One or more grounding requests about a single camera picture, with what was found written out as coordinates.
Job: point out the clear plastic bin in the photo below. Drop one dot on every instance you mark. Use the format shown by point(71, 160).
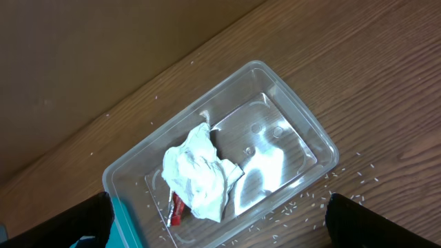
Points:
point(257, 122)

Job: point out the red snack wrapper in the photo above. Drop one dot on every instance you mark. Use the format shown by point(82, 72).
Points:
point(176, 208)

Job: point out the white napkin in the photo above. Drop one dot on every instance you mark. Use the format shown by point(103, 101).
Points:
point(198, 176)

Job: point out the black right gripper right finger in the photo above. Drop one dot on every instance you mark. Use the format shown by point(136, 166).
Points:
point(349, 224)

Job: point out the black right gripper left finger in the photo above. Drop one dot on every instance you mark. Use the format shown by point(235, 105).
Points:
point(55, 232)

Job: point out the teal plastic tray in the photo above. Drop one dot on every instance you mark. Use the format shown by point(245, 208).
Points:
point(125, 224)

